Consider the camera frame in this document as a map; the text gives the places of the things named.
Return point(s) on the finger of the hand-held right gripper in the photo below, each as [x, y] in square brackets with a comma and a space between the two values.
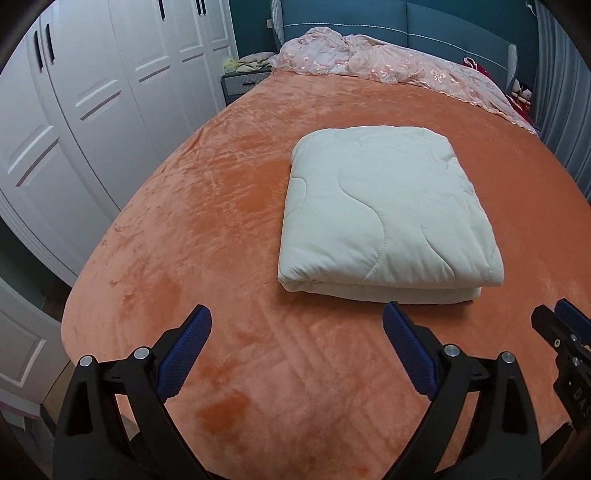
[575, 321]
[554, 330]

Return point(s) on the plush toy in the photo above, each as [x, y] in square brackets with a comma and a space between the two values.
[521, 91]

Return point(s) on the white panelled wardrobe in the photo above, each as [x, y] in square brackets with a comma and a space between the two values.
[92, 115]

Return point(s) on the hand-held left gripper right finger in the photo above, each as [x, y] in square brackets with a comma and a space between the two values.
[411, 350]

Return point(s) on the pink floral quilt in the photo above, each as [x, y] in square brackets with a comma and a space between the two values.
[392, 64]

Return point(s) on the grey nightstand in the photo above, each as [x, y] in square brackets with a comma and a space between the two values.
[240, 85]

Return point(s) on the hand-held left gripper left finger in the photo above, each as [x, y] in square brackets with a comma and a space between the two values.
[184, 355]

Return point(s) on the orange velvet bed blanket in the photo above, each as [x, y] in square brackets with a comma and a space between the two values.
[207, 207]

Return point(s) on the cream quilted garment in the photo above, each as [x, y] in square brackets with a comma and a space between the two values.
[383, 207]

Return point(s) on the blue padded headboard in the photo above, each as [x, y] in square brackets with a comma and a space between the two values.
[452, 23]

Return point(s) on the cream cloth pile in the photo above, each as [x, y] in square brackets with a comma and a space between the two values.
[251, 62]

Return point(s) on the red cloth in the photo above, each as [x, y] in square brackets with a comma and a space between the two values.
[519, 110]

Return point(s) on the grey curtain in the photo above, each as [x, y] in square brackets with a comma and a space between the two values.
[565, 92]

